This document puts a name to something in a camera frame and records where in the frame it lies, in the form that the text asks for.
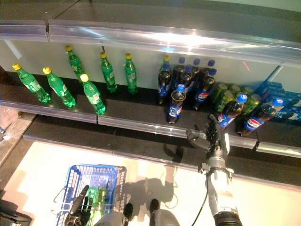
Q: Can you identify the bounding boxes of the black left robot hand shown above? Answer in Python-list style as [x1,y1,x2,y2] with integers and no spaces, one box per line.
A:
[64,185,95,226]

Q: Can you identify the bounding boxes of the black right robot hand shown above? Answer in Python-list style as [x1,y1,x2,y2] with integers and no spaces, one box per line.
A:
[186,114,231,163]

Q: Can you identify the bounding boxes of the blue plastic shopping basket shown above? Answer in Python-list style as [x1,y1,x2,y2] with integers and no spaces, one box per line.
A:
[56,164,119,226]

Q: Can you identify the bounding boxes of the grey left robot leg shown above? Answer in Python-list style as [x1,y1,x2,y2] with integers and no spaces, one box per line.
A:
[95,202,134,226]

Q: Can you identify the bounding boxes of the grey robot leg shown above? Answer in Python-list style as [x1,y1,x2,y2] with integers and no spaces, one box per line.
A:
[95,202,134,226]
[149,199,181,226]

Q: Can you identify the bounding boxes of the black side base shelf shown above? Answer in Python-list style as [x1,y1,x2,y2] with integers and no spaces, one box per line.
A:
[0,200,32,226]

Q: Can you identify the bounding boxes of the black low base shelf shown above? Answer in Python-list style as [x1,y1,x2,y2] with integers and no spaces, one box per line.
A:
[23,115,301,186]

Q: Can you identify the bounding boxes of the grey right robot leg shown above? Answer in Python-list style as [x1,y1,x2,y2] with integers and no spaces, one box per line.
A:
[149,199,181,226]

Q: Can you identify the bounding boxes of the blue Pepsi can pack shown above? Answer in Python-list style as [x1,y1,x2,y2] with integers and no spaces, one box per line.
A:
[255,81,301,123]

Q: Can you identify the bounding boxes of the dark stone plinth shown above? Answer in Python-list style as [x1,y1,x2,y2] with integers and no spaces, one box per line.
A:
[0,113,37,165]

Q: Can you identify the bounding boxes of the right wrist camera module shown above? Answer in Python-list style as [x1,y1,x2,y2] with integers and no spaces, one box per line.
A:
[198,161,214,175]

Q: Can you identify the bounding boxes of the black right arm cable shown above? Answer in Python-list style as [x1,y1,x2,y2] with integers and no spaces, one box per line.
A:
[191,186,210,226]

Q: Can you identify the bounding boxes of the black shelf board clear rail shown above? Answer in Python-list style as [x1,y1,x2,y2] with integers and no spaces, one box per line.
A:
[255,117,301,158]
[48,0,301,69]
[97,77,258,150]
[0,68,106,124]
[0,0,79,43]

